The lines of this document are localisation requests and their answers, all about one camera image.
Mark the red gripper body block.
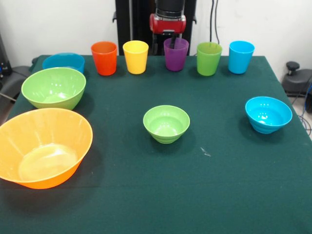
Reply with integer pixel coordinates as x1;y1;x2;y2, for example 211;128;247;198
149;13;187;34

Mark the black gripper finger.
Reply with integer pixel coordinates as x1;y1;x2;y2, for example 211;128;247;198
152;33;159;56
170;34;180;49

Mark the purple cup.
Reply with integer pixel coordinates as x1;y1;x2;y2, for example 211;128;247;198
163;38;190;72

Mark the small green bowl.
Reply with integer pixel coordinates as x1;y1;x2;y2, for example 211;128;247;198
142;105;191;144

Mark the yellow cup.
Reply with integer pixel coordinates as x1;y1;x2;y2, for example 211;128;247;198
122;40;149;75

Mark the green cup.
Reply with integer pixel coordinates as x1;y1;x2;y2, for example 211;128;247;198
196;41;223;77

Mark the red-orange cup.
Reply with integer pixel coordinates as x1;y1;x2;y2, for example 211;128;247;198
91;41;118;76

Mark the blue cup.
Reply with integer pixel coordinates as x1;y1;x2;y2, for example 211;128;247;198
228;40;255;75

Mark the large blue bowl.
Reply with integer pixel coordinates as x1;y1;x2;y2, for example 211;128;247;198
42;52;85;74

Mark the large green bowl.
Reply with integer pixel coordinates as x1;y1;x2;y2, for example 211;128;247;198
21;67;87;111

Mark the small cyan bowl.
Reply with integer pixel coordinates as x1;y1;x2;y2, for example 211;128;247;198
245;96;293;134

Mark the grey base with black knob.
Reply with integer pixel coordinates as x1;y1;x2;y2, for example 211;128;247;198
282;61;312;98

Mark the dark green tablecloth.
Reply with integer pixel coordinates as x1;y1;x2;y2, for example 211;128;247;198
0;55;312;234

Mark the grey floor base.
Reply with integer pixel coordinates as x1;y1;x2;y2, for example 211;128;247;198
0;65;30;101

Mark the black equipment box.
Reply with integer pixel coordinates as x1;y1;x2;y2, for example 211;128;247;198
0;34;13;76

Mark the large orange bowl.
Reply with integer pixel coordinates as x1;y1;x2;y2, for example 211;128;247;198
0;108;94;190

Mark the black hanging cable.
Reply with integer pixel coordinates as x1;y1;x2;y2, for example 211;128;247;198
210;0;219;42

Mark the blue cable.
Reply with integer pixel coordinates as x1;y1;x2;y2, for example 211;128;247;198
303;82;312;137

